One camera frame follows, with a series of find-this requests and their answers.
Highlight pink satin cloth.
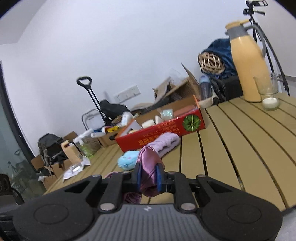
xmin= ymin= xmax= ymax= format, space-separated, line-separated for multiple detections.
xmin=137 ymin=146 xmax=165 ymax=198

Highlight lilac fluffy towel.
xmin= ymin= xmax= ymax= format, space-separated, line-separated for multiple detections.
xmin=147 ymin=132 xmax=181 ymax=158

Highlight white round sponge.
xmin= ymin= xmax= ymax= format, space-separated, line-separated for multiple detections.
xmin=142 ymin=120 xmax=155 ymax=128

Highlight light blue plush toy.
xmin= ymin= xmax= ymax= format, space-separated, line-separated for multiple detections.
xmin=117 ymin=151 xmax=139 ymax=171

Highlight brown cardboard tray box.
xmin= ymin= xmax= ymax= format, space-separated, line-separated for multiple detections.
xmin=97 ymin=122 xmax=125 ymax=147

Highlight white triangular sponge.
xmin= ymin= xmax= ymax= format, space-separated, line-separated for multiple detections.
xmin=155 ymin=115 xmax=164 ymax=125

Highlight green spray bottle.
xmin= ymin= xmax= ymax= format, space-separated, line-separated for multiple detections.
xmin=79 ymin=139 xmax=93 ymax=158

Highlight clear plastic bag bundle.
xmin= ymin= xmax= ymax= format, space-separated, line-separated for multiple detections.
xmin=160 ymin=109 xmax=174 ymax=121

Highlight white lidded food jar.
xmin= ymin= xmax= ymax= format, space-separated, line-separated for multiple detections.
xmin=73 ymin=129 xmax=101 ymax=155

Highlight white lint roller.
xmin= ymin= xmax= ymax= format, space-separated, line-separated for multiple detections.
xmin=91 ymin=126 xmax=111 ymax=138

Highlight white pill bottle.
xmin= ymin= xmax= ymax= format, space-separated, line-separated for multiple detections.
xmin=120 ymin=111 xmax=133 ymax=126

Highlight red cardboard fruit box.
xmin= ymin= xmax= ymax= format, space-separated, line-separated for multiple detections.
xmin=115 ymin=95 xmax=205 ymax=152

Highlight brown sponge block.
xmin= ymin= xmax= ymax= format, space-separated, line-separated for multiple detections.
xmin=174 ymin=105 xmax=196 ymax=118

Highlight white paper sheets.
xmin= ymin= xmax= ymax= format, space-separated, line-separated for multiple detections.
xmin=62 ymin=156 xmax=91 ymax=181

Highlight wooden box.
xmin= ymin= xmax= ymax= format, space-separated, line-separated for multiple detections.
xmin=61 ymin=140 xmax=83 ymax=164

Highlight black bag on trolley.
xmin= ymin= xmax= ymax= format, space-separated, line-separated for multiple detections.
xmin=100 ymin=99 xmax=130 ymax=121

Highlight beige fleece mat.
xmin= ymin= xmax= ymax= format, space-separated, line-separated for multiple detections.
xmin=130 ymin=77 xmax=172 ymax=112

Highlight large open cardboard box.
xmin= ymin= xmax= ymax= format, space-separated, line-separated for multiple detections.
xmin=153 ymin=63 xmax=201 ymax=103

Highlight floor cardboard boxes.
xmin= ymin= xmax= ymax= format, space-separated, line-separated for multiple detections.
xmin=31 ymin=132 xmax=77 ymax=189

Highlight dark backpack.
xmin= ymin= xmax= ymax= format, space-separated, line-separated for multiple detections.
xmin=38 ymin=133 xmax=67 ymax=166

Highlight blue water bottle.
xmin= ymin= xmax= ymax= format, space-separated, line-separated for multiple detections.
xmin=199 ymin=75 xmax=212 ymax=100

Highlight woven rattan ball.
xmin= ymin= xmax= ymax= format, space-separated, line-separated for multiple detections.
xmin=197 ymin=52 xmax=225 ymax=74

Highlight clear glass cup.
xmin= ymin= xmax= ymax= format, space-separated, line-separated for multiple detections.
xmin=254 ymin=73 xmax=280 ymax=110

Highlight blue fabric bag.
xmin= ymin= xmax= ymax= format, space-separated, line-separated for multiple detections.
xmin=201 ymin=38 xmax=237 ymax=79

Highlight yellow thermos jug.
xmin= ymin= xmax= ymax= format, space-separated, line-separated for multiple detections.
xmin=225 ymin=20 xmax=270 ymax=102

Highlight metal folding stool frame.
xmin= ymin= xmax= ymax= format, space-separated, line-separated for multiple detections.
xmin=81 ymin=109 xmax=104 ymax=132

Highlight wall power outlet strip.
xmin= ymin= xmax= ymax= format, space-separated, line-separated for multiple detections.
xmin=114 ymin=85 xmax=140 ymax=103

